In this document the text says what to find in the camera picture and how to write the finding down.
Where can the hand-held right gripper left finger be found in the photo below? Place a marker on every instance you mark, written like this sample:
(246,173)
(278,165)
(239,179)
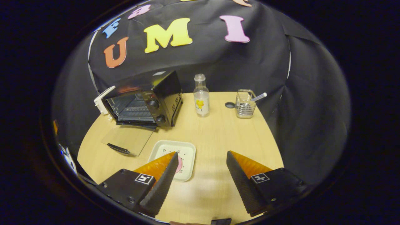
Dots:
(161,187)

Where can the white blurred object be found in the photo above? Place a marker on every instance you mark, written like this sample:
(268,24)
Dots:
(68,157)

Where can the white square plate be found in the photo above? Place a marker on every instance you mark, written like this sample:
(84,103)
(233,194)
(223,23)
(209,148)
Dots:
(186,150)

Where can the black electric oven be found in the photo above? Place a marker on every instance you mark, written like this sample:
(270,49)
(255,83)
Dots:
(165,93)

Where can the small black round lid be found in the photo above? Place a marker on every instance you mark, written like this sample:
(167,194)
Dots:
(229,105)

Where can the black backdrop cloth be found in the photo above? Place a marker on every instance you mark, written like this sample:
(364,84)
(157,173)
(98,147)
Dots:
(265,62)

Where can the pink round food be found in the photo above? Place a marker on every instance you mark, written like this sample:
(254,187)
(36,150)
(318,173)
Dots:
(180,165)

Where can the clear ribbed glass cup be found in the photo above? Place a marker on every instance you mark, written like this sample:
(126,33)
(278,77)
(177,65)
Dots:
(245,107)

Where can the white toaster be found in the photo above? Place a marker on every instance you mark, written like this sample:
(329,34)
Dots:
(100,101)

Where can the clear glass bottle yellow label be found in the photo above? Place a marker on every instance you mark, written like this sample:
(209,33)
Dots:
(201,103)

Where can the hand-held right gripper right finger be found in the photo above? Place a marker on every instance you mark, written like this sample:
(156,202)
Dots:
(245,187)

